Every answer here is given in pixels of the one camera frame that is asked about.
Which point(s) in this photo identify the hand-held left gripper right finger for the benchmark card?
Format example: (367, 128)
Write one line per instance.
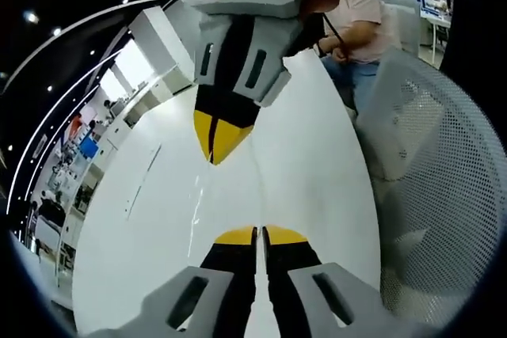
(317, 298)

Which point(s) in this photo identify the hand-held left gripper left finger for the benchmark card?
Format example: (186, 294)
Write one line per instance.
(198, 298)

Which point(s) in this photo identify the white mesh office chair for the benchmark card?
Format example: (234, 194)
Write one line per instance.
(443, 136)

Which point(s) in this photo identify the blue box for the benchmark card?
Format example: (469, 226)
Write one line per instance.
(88, 148)

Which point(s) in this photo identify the clear food packaging bag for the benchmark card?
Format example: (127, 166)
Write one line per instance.
(229, 195)

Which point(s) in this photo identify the row of white desks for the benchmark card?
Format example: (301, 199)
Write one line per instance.
(130, 118)

